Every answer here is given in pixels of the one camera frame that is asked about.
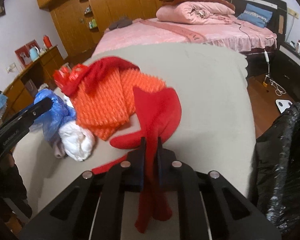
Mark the blue plastic bag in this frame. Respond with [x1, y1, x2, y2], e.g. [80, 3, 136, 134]
[34, 89, 77, 143]

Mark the red glove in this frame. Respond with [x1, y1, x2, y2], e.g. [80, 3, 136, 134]
[86, 56, 142, 93]

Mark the blue pillow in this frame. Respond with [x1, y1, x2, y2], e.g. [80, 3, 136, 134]
[237, 3, 273, 28]

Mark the bed with pink sheet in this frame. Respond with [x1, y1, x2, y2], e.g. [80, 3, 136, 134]
[91, 17, 278, 60]

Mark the white cable with controller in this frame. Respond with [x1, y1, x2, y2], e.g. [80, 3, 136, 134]
[264, 49, 287, 97]

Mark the white plastic bag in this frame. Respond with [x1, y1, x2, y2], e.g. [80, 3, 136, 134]
[54, 121, 95, 162]

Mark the orange knitted scarf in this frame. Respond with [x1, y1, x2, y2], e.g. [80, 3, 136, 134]
[71, 66, 167, 141]

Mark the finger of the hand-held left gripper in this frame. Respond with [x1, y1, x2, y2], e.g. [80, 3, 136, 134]
[0, 97, 53, 131]

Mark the black trash bag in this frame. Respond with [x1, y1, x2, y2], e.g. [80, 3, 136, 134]
[250, 101, 300, 235]

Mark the wooden wardrobe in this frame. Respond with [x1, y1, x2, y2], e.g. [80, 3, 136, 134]
[36, 0, 180, 58]

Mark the red photo frame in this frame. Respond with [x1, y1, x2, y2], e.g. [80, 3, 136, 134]
[14, 39, 38, 67]

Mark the dark nightstand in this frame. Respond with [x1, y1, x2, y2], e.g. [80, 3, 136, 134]
[272, 41, 300, 100]

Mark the grey neck pillow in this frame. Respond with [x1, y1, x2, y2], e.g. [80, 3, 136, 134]
[108, 16, 133, 30]

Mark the white floor scale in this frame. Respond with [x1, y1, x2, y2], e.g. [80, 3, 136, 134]
[276, 99, 294, 114]

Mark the pink folded quilt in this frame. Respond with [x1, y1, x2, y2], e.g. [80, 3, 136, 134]
[156, 1, 240, 25]

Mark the light blue kettle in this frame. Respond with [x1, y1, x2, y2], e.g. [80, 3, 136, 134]
[29, 47, 40, 62]

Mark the red mesh bag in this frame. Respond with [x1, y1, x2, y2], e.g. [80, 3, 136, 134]
[52, 64, 90, 97]

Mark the wooden desk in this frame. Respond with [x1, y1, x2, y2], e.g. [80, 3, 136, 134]
[1, 44, 65, 115]

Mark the beige tablecloth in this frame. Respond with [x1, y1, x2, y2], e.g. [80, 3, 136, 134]
[11, 42, 257, 240]

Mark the red felt cloth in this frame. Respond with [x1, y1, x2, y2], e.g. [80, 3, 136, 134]
[91, 85, 183, 233]

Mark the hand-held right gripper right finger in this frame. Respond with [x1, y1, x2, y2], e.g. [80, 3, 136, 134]
[157, 137, 283, 240]

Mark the beige wall switch panel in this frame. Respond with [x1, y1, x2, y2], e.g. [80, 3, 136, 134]
[287, 7, 300, 19]

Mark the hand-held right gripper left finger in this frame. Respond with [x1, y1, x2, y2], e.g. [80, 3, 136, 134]
[17, 137, 147, 240]

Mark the dark bed headboard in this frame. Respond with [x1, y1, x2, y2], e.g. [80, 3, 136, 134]
[197, 0, 288, 43]

